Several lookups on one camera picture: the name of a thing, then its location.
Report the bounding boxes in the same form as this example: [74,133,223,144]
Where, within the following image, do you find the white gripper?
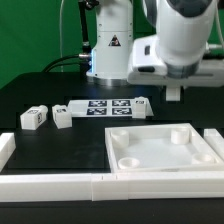
[127,35,224,87]

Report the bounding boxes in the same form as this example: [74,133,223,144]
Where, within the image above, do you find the white square tabletop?
[105,123,224,173]

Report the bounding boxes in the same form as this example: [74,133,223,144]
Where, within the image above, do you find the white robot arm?
[87,0,224,87]

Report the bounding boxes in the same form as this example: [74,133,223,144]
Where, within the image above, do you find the white marker sheet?
[68,97,153,118]

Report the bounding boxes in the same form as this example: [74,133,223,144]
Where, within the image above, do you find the white U-shaped obstacle fence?
[0,130,224,202]

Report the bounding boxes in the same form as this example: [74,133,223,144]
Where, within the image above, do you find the black cables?
[41,54,92,73]

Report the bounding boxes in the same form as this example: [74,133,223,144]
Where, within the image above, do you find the white thin cable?
[58,0,66,73]

